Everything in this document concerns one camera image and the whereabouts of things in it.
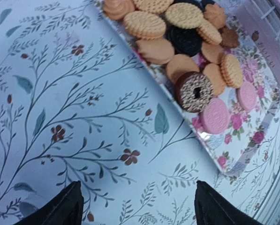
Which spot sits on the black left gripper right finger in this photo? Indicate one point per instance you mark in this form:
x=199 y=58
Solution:
x=211 y=208

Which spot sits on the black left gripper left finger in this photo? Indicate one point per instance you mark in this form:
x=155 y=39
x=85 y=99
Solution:
x=66 y=208

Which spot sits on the pink sandwich cookie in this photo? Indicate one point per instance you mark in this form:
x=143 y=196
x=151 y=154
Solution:
x=247 y=96
x=215 y=117

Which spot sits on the floral rectangular tray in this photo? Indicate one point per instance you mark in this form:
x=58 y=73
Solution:
x=228 y=57

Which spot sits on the chocolate sprinkle cookie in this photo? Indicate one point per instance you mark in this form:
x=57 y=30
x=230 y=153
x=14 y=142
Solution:
x=193 y=91

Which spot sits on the black sandwich cookie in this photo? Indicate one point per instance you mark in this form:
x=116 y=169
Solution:
x=184 y=41

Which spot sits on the round beige biscuit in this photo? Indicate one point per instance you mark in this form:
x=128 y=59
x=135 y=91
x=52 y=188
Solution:
x=153 y=6
x=144 y=25

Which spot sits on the beige sandwich biscuit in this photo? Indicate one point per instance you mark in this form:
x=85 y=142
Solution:
x=184 y=15

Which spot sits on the pink divided cookie tin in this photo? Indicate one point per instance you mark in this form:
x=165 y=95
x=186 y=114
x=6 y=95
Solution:
x=261 y=19

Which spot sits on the orange swirl cookie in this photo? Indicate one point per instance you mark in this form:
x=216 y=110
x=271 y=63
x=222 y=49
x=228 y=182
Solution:
x=117 y=9

